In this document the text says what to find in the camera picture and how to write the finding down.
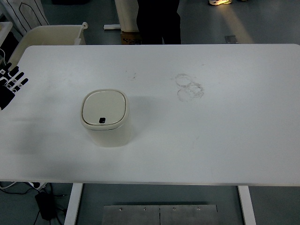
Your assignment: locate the white left table leg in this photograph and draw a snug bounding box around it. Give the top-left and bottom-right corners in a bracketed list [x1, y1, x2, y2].
[64, 183, 83, 225]

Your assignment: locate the cream plastic storage bin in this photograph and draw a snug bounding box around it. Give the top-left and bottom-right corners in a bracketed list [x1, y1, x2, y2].
[8, 22, 89, 67]

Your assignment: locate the white striped garment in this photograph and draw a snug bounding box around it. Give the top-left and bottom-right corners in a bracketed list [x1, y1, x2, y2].
[0, 0, 49, 36]

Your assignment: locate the white sneaker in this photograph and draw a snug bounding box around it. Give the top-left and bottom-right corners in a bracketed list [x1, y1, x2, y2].
[209, 0, 232, 6]

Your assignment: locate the cream desktop trash can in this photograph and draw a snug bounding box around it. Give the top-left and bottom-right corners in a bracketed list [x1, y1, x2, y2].
[80, 89, 132, 148]

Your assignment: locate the white table column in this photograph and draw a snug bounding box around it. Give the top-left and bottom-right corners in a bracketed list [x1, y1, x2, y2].
[103, 0, 139, 32]

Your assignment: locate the white right table leg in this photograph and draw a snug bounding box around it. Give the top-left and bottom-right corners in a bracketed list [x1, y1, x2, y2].
[238, 186, 256, 225]

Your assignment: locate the white power strip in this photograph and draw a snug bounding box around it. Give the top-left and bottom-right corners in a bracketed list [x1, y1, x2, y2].
[28, 182, 47, 190]

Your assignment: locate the grey floor socket cover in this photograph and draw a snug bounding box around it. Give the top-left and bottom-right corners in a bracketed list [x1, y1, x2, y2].
[225, 35, 239, 44]

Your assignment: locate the metal floor plate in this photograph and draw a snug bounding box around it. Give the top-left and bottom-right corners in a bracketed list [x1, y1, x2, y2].
[102, 205, 220, 225]

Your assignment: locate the brown cardboard box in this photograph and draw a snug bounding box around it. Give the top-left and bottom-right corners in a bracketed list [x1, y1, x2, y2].
[120, 31, 142, 45]

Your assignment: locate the white table leg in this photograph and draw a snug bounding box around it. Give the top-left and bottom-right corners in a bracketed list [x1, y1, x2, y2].
[64, 183, 83, 225]
[238, 186, 256, 225]

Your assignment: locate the person in black trousers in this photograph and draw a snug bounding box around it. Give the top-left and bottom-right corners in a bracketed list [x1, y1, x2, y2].
[136, 0, 181, 45]

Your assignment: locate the black white robotic hand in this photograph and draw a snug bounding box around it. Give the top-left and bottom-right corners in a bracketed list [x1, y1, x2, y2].
[0, 62, 28, 110]

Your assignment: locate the black power adapter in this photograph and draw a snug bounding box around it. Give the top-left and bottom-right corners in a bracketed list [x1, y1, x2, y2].
[35, 192, 56, 221]

